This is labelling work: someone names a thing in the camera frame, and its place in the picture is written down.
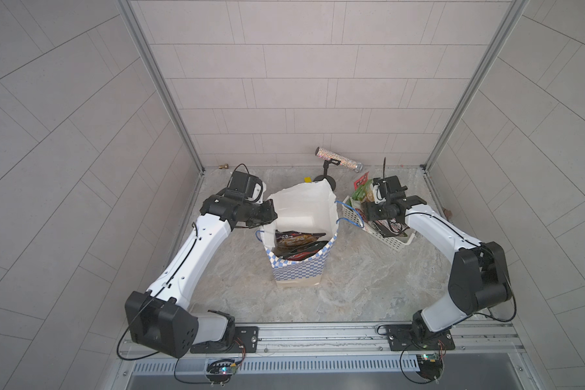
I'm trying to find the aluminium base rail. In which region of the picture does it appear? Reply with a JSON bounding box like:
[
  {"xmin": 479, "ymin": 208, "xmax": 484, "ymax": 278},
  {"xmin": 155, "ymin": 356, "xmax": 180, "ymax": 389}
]
[{"xmin": 116, "ymin": 318, "xmax": 525, "ymax": 361}]

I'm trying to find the right circuit board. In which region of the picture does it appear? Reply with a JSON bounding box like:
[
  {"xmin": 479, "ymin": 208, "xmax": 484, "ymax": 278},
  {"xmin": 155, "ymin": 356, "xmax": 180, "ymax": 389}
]
[{"xmin": 417, "ymin": 354, "xmax": 445, "ymax": 382}]

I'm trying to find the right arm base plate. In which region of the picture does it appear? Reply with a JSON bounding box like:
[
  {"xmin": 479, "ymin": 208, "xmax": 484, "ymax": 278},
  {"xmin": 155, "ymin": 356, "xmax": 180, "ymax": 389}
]
[{"xmin": 376, "ymin": 324, "xmax": 456, "ymax": 352}]

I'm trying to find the dark fish seasoning packet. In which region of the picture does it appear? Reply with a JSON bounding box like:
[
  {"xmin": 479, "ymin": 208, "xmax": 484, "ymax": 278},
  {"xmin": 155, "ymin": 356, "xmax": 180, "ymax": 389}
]
[{"xmin": 273, "ymin": 231, "xmax": 328, "ymax": 261}]

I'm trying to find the dark packets pile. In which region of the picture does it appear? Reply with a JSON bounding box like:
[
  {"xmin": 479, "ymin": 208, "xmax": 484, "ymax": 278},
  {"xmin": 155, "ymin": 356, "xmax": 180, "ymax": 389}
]
[{"xmin": 370, "ymin": 219, "xmax": 409, "ymax": 238}]

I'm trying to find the red condiment packet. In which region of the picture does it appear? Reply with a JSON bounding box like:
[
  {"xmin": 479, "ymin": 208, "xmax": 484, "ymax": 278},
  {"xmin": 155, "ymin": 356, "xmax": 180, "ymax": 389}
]
[{"xmin": 354, "ymin": 172, "xmax": 369, "ymax": 190}]

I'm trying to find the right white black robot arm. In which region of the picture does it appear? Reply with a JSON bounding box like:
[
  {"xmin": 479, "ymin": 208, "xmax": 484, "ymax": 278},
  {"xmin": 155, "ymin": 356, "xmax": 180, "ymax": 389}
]
[{"xmin": 362, "ymin": 176, "xmax": 514, "ymax": 341}]

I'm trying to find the blue checkered paper bag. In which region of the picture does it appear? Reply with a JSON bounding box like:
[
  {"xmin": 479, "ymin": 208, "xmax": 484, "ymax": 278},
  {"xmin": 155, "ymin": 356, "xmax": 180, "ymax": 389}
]
[{"xmin": 256, "ymin": 180, "xmax": 364, "ymax": 288}]

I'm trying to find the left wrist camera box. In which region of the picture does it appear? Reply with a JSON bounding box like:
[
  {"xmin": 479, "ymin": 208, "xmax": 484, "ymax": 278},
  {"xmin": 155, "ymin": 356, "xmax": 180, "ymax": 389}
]
[{"xmin": 224, "ymin": 171, "xmax": 265, "ymax": 203}]

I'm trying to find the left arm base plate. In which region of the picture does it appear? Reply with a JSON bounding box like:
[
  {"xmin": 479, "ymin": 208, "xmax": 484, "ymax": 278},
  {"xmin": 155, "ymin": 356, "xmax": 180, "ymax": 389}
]
[{"xmin": 189, "ymin": 326, "xmax": 260, "ymax": 354}]

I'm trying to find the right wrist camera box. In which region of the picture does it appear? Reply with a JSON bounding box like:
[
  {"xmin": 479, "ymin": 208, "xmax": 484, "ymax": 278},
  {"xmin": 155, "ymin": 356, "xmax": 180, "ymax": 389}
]
[{"xmin": 372, "ymin": 180, "xmax": 386, "ymax": 204}]

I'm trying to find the left circuit board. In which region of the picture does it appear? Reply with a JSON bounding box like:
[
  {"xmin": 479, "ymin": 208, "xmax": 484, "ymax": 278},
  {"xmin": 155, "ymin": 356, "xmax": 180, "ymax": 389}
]
[{"xmin": 206, "ymin": 358, "xmax": 242, "ymax": 381}]

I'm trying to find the white perforated plastic basket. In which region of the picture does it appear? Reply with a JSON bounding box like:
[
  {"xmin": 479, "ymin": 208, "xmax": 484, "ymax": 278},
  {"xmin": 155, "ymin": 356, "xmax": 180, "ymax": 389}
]
[{"xmin": 342, "ymin": 197, "xmax": 415, "ymax": 252}]

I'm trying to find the circuit board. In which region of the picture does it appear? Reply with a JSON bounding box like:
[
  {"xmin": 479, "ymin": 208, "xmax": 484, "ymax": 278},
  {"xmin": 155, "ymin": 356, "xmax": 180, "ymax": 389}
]
[
  {"xmin": 206, "ymin": 358, "xmax": 242, "ymax": 381},
  {"xmin": 417, "ymin": 354, "xmax": 445, "ymax": 382}
]

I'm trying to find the green condiment packet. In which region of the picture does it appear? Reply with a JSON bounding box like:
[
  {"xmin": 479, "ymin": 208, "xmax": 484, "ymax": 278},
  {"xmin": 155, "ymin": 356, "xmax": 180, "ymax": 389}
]
[{"xmin": 351, "ymin": 180, "xmax": 375, "ymax": 202}]

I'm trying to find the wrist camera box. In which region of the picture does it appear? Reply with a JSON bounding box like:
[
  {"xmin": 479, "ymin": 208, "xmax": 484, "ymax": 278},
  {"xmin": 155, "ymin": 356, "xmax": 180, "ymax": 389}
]
[
  {"xmin": 372, "ymin": 180, "xmax": 386, "ymax": 204},
  {"xmin": 224, "ymin": 171, "xmax": 265, "ymax": 203}
]

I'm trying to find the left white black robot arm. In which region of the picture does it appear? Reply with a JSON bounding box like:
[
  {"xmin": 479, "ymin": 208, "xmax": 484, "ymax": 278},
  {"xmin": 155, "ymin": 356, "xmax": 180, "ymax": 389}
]
[{"xmin": 124, "ymin": 182, "xmax": 277, "ymax": 358}]

